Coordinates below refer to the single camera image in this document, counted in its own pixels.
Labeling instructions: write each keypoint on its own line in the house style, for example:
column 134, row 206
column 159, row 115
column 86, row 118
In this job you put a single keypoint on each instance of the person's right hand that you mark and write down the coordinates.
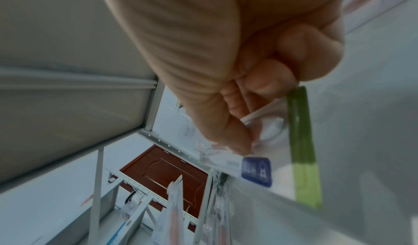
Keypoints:
column 212, row 32

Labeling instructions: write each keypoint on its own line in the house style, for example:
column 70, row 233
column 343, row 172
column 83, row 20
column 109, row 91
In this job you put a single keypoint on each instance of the pink toothbrush packet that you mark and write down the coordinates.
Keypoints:
column 277, row 148

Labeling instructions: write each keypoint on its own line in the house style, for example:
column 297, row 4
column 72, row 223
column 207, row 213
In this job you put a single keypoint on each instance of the white metal shelf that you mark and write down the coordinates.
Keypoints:
column 65, row 97

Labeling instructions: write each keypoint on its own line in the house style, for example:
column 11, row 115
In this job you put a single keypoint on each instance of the row of pink toothbrush packets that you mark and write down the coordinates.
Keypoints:
column 173, row 213

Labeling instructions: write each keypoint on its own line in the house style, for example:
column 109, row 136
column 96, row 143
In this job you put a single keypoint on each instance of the red-brown wooden door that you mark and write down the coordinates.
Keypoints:
column 156, row 171

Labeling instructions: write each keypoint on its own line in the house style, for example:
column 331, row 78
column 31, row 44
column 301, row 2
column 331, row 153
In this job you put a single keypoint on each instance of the white stationery rack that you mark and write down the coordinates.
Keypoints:
column 143, row 195

